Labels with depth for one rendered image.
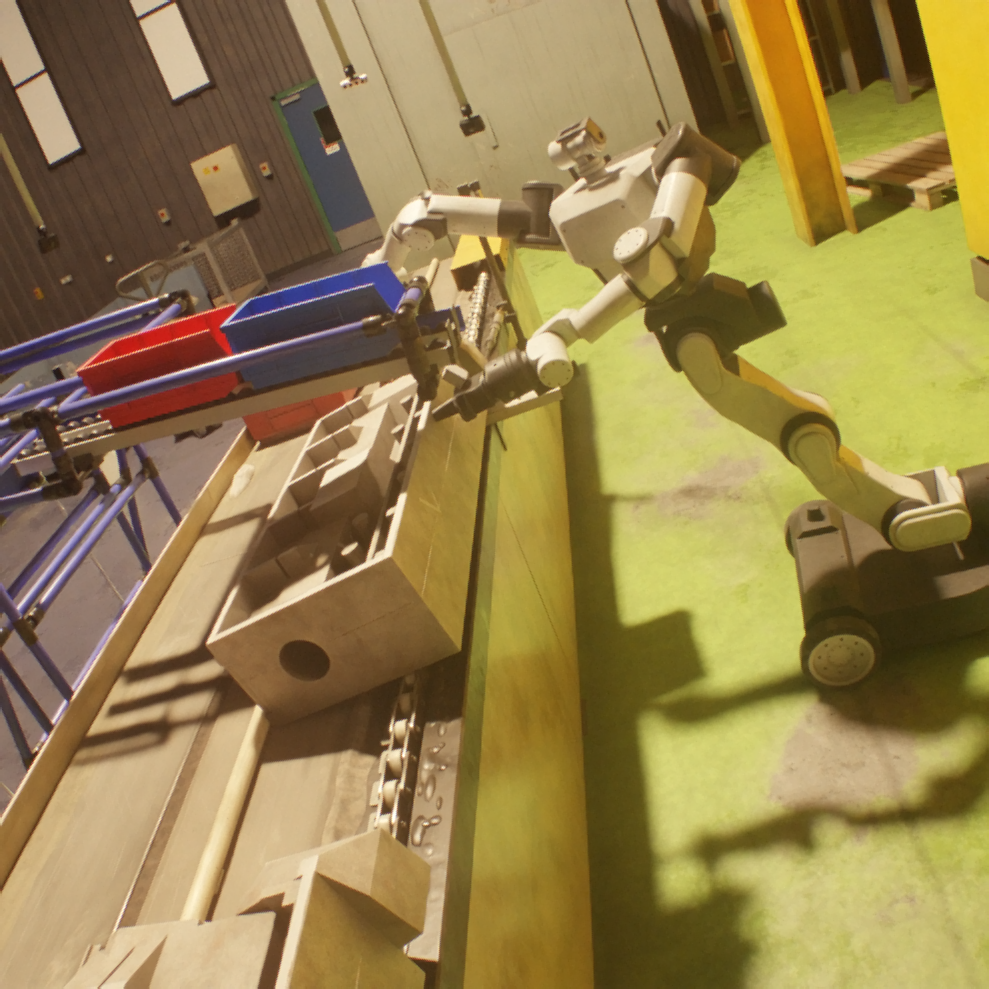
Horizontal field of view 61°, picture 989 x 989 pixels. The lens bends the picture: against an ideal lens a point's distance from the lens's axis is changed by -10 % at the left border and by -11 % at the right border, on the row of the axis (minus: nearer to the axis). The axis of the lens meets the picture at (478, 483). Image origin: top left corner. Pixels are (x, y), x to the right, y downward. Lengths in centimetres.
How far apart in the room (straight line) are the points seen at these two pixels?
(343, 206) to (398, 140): 394
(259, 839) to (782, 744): 128
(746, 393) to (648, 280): 51
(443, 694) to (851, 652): 115
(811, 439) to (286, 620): 124
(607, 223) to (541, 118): 573
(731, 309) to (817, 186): 365
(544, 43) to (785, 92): 266
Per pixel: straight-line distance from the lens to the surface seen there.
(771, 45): 548
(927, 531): 229
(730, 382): 206
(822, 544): 247
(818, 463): 215
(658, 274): 170
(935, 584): 231
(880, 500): 228
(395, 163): 770
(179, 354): 166
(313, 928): 88
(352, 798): 137
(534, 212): 211
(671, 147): 184
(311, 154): 1150
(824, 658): 226
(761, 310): 203
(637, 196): 188
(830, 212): 568
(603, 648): 266
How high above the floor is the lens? 159
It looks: 24 degrees down
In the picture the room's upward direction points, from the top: 23 degrees counter-clockwise
